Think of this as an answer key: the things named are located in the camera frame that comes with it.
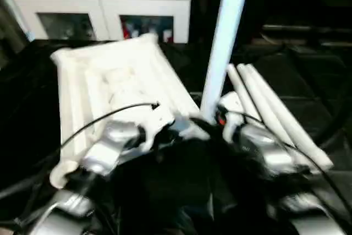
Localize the white cup with red label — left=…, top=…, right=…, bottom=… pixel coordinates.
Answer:
left=161, top=29, right=173, bottom=43

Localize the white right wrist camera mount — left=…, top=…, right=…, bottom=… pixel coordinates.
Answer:
left=218, top=91, right=246, bottom=144

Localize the black plastic mat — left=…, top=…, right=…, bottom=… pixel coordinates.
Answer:
left=0, top=38, right=352, bottom=235

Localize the black television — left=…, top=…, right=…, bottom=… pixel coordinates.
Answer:
left=261, top=0, right=352, bottom=34

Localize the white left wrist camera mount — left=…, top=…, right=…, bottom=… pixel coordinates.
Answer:
left=134, top=102, right=176, bottom=154

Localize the white glass-door cabinet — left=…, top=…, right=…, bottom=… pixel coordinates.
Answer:
left=12, top=0, right=193, bottom=45

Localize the white plastic table top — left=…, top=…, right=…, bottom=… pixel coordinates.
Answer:
left=48, top=32, right=212, bottom=191

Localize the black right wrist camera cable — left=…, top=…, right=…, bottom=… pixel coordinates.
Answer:
left=241, top=112, right=352, bottom=221

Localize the white plastic table leg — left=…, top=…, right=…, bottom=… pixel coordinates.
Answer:
left=245, top=63, right=334, bottom=170
left=226, top=63, right=260, bottom=119
left=199, top=0, right=253, bottom=125
left=236, top=63, right=311, bottom=164

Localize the black case with label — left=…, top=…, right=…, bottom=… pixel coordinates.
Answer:
left=189, top=0, right=265, bottom=46

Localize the red white bottle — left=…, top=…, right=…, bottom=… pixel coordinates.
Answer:
left=122, top=19, right=132, bottom=40

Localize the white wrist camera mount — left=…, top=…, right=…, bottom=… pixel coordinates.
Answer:
left=218, top=91, right=246, bottom=144
left=134, top=102, right=176, bottom=154

